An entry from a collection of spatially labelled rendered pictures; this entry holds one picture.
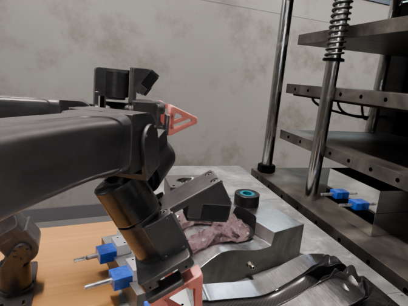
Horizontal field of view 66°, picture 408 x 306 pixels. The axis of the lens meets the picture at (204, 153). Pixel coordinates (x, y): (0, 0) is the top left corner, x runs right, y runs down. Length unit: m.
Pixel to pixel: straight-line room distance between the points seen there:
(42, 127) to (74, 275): 0.70
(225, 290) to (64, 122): 0.53
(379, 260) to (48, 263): 0.96
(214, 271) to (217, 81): 2.40
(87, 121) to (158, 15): 2.63
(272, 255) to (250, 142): 2.45
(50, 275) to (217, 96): 2.42
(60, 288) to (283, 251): 0.57
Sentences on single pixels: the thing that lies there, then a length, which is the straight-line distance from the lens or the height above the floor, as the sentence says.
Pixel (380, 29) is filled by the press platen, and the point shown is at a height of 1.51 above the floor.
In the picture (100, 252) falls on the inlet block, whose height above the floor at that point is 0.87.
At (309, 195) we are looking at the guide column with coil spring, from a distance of 1.51.
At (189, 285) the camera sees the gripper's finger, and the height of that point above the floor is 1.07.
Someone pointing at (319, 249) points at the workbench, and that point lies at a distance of 1.09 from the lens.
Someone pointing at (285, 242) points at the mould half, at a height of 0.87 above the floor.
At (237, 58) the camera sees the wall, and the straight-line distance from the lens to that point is 3.11.
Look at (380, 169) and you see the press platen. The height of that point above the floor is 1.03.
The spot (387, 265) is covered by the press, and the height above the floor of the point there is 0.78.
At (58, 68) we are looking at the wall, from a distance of 2.75.
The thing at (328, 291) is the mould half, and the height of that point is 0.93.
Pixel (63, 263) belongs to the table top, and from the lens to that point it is 0.94.
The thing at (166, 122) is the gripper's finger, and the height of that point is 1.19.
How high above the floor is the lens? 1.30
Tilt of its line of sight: 14 degrees down
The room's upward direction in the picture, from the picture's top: 5 degrees clockwise
